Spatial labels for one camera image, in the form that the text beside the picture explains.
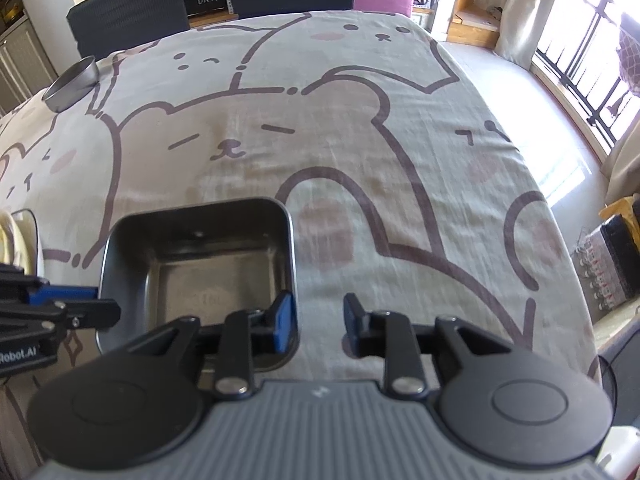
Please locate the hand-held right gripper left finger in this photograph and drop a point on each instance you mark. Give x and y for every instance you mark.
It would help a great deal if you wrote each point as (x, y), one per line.
(282, 322)

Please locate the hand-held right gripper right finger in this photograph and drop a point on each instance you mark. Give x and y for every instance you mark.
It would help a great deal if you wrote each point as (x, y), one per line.
(352, 322)

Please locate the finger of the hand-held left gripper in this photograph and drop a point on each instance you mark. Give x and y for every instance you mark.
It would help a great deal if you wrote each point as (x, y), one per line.
(65, 294)
(90, 311)

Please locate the white square plate black rim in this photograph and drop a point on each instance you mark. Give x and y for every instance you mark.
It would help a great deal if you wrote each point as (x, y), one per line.
(24, 245)

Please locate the square steel bowl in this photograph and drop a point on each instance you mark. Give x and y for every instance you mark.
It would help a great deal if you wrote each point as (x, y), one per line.
(200, 270)

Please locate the bear printed tablecloth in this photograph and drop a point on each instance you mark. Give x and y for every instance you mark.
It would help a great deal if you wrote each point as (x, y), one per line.
(350, 160)

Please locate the round steel bowl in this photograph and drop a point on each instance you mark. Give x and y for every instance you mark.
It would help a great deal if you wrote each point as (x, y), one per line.
(72, 87)

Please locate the cream kitchen base cabinet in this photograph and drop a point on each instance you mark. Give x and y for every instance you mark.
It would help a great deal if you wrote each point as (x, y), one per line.
(22, 60)

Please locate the patterned woven bag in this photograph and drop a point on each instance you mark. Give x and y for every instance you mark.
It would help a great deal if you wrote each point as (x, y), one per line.
(610, 260)

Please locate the black barred window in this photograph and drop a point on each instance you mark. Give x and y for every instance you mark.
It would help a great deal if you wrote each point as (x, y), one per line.
(585, 55)

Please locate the beige curtain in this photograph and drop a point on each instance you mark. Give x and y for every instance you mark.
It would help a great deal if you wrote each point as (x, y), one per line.
(530, 5)

